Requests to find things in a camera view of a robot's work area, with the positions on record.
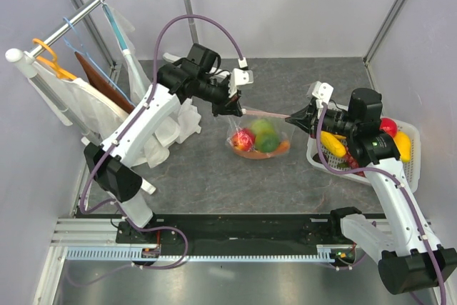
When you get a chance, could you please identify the orange carrot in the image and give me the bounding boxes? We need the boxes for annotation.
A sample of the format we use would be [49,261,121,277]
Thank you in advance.
[232,140,291,160]

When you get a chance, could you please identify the red apple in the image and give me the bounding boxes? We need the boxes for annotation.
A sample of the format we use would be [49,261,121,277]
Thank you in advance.
[231,128,255,151]

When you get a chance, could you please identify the clear pink-dotted zip bag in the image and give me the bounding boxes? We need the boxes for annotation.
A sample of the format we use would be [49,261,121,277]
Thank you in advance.
[226,107,295,160]

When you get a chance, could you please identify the green cabbage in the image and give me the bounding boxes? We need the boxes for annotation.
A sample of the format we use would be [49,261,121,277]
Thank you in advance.
[249,118,275,136]

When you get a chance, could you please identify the green-yellow mango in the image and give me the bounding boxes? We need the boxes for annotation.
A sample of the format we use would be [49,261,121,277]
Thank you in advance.
[254,131,281,154]

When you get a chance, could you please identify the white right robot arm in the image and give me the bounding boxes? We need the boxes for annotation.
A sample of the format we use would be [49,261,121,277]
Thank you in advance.
[285,81,456,304]

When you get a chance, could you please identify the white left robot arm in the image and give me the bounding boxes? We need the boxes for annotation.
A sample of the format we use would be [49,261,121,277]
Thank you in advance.
[84,44,252,243]

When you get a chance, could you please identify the yellow corn cob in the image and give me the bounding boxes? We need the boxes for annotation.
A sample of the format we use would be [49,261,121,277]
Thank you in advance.
[321,131,346,158]

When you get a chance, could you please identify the white plastic basket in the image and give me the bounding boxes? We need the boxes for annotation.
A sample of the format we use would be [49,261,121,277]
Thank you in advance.
[306,106,421,192]

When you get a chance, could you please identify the dark purple mangosteen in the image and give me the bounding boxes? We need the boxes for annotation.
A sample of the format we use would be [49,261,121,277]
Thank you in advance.
[313,154,321,163]

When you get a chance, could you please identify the purple grape bunch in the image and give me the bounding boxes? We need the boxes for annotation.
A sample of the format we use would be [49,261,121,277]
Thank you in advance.
[344,152,365,177]

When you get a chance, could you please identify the red tomato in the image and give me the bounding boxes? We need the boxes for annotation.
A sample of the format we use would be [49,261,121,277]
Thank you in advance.
[380,117,398,138]

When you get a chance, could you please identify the teal hanger with white cloth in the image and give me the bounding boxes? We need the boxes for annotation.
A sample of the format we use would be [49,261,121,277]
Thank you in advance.
[102,3,151,105]

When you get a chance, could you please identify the yellow mango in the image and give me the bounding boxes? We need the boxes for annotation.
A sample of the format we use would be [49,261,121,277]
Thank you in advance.
[393,131,411,163]

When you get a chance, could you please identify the white garment on hanger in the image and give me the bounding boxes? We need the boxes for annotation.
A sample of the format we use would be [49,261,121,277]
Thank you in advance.
[32,61,128,139]

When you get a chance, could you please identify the brown garment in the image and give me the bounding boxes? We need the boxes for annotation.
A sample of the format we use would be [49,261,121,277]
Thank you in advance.
[74,52,134,114]

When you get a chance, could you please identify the orange hanger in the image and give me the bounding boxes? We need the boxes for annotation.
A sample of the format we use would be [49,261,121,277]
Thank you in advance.
[32,38,77,81]

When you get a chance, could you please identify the metal clothes rack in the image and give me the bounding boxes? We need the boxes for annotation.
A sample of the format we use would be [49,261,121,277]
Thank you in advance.
[4,0,201,195]

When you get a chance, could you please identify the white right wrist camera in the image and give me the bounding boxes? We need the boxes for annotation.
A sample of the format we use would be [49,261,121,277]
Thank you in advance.
[308,81,333,109]

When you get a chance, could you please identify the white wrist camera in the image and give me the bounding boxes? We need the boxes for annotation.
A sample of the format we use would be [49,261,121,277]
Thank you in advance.
[228,57,254,98]
[308,81,333,109]

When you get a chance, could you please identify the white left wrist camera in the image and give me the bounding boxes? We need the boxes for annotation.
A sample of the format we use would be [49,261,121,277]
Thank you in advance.
[228,57,254,98]

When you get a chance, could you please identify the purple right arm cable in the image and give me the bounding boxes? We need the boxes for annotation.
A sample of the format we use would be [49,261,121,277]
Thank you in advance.
[316,103,447,305]

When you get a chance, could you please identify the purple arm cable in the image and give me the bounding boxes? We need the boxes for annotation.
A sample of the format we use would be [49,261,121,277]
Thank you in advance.
[316,103,447,305]
[79,14,247,214]

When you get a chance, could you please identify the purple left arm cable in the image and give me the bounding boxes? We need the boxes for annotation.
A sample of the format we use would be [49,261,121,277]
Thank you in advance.
[79,14,247,214]

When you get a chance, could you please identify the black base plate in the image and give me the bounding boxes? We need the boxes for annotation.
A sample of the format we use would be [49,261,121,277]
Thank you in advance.
[116,214,353,254]

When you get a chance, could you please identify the blue wire hanger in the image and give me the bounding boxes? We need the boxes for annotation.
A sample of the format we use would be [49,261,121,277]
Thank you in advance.
[64,17,134,106]

